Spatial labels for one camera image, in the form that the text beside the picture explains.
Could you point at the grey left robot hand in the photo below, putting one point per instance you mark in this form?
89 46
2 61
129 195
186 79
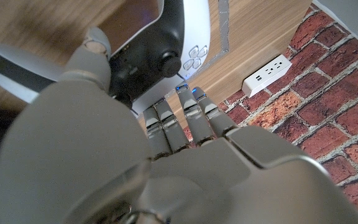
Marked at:
197 186

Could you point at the white black game controller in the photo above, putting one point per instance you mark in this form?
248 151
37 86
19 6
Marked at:
194 31

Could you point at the white power strip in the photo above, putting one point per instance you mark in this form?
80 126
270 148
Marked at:
266 76

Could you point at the silver tape outline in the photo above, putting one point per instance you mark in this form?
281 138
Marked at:
223 25

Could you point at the red brick print backdrop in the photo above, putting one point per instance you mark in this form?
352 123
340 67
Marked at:
337 93

